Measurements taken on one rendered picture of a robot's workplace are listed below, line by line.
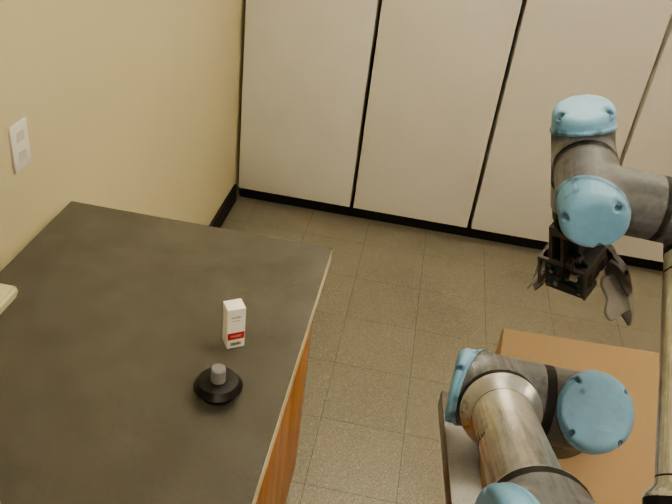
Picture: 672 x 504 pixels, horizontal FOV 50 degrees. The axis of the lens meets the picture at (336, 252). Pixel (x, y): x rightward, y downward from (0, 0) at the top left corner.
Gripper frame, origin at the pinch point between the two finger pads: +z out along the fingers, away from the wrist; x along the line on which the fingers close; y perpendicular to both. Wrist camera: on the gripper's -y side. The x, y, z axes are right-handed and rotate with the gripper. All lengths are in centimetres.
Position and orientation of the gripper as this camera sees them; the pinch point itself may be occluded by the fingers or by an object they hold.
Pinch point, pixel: (583, 303)
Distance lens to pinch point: 115.4
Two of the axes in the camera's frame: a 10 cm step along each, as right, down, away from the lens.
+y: -6.4, 5.8, -5.0
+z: 1.9, 7.5, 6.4
